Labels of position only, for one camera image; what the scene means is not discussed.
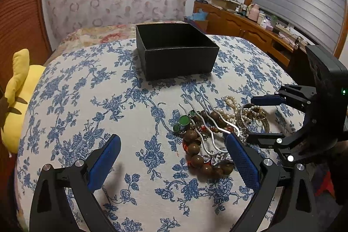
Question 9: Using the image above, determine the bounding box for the floral bed blanket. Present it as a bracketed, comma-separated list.
[58, 20, 191, 52]

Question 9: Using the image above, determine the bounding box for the red plastic stool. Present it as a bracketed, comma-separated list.
[318, 172, 338, 198]

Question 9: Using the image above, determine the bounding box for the white power strip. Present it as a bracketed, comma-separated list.
[276, 23, 294, 32]

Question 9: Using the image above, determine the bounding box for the blue floral cloth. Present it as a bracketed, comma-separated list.
[15, 35, 308, 232]

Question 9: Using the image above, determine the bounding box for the white pearl necklace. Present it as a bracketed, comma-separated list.
[217, 95, 261, 126]

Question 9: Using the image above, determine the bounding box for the silver filigree ornament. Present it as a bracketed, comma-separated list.
[202, 152, 235, 168]

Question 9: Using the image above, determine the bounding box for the brown wooden bead bracelet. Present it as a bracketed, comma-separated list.
[183, 111, 236, 177]

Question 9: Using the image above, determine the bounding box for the gold bangle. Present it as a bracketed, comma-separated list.
[236, 104, 270, 135]

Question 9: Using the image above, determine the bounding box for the pink jug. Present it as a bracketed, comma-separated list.
[249, 3, 261, 22]

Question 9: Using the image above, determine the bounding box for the blue tissue paper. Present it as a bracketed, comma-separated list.
[190, 10, 209, 22]

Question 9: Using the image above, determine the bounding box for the black jewelry box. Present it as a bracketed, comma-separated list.
[135, 23, 220, 81]

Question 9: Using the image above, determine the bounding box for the cardboard box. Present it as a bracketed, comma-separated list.
[211, 0, 237, 10]

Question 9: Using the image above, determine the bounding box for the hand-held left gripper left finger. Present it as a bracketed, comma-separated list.
[29, 134, 121, 232]

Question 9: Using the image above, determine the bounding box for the wooden louvred wardrobe door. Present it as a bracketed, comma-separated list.
[0, 0, 53, 91]

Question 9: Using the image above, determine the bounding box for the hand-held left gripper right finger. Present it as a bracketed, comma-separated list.
[226, 133, 318, 232]

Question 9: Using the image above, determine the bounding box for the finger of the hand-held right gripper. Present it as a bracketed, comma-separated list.
[246, 129, 317, 167]
[251, 84, 318, 114]

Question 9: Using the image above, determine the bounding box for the green stone hair ornament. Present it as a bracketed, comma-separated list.
[172, 110, 197, 133]

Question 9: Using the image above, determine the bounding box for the yellow plush toy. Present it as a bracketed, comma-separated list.
[0, 48, 47, 158]

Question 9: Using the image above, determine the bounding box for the wooden cabinet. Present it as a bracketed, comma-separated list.
[192, 1, 308, 67]

